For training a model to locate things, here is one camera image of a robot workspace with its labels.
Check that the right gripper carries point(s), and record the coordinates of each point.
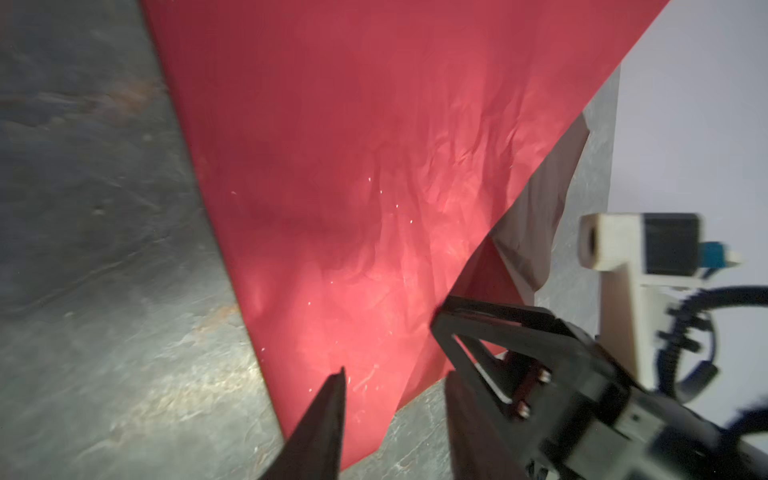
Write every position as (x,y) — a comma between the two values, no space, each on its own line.
(576,415)

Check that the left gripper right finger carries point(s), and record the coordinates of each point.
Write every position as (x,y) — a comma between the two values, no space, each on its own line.
(477,452)

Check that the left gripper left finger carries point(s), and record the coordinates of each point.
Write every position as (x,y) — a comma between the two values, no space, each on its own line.
(314,449)

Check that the red wrapping paper sheet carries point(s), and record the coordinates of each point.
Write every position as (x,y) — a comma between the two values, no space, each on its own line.
(352,155)

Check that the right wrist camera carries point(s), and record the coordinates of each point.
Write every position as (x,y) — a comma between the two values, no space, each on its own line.
(641,258)

